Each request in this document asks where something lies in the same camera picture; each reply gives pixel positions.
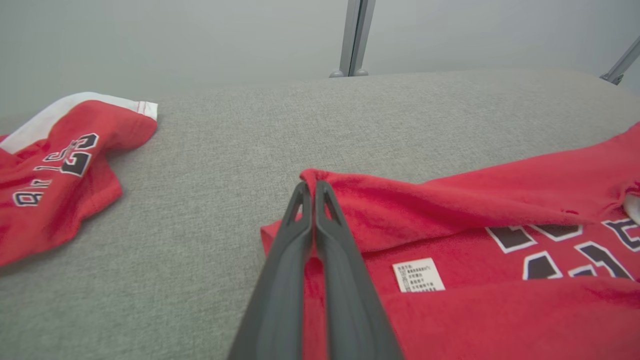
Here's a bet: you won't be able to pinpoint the red basketball jersey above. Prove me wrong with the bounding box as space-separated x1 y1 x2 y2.
260 122 640 360

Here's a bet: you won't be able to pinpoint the red shorts with white stripe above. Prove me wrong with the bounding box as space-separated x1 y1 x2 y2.
0 91 159 268

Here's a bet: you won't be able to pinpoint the grey fabric sofa cushion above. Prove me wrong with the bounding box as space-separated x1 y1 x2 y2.
0 69 640 360

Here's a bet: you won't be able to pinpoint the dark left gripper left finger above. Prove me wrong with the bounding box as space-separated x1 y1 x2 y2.
227 181 314 360

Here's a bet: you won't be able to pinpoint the slanted grey metal post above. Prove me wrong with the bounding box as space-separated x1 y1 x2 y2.
599 36 640 86

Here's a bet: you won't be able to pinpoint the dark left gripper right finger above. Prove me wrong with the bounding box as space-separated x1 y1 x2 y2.
314 180 404 360

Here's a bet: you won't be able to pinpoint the grey metal partition post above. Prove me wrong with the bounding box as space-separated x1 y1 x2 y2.
329 0 377 79

